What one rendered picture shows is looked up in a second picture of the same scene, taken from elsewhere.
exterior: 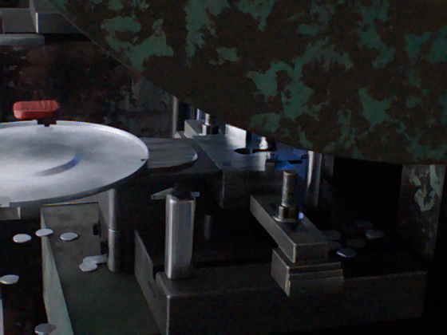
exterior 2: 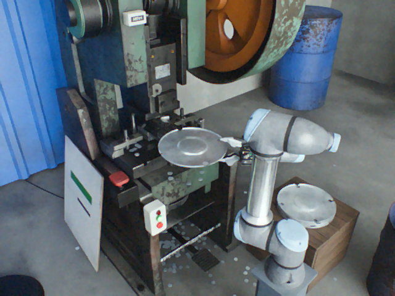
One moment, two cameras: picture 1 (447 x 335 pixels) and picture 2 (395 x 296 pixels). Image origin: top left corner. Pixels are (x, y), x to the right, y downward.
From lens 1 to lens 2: 209 cm
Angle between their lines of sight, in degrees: 97
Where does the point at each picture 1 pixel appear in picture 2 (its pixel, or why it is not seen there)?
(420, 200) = not seen: hidden behind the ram
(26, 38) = not seen: outside the picture
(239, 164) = (166, 121)
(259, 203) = (177, 121)
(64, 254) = (181, 170)
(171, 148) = (165, 131)
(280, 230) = (189, 118)
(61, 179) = (201, 136)
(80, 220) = (156, 176)
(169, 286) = not seen: hidden behind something
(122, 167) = (187, 131)
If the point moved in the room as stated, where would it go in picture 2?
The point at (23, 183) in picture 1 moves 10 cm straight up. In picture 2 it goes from (207, 140) to (208, 120)
